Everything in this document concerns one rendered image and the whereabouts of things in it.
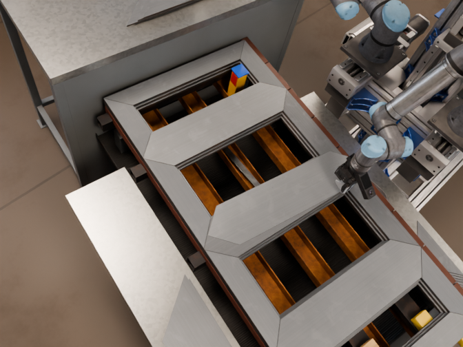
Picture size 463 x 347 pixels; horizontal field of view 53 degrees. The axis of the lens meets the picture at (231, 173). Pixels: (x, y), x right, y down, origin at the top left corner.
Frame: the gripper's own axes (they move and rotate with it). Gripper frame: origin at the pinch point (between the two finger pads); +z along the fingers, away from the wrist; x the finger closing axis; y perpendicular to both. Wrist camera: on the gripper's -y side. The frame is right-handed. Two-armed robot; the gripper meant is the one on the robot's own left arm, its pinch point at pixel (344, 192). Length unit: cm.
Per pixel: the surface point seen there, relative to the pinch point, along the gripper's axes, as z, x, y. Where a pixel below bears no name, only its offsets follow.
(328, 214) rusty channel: 18.2, 1.8, -1.3
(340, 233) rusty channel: 18.2, 3.3, -11.0
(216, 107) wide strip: 1, 22, 61
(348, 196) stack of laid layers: 2.8, -2.3, -2.0
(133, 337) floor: 86, 95, 11
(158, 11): -22, 27, 102
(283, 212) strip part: 0.7, 27.1, 6.3
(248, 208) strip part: 0.7, 38.2, 15.0
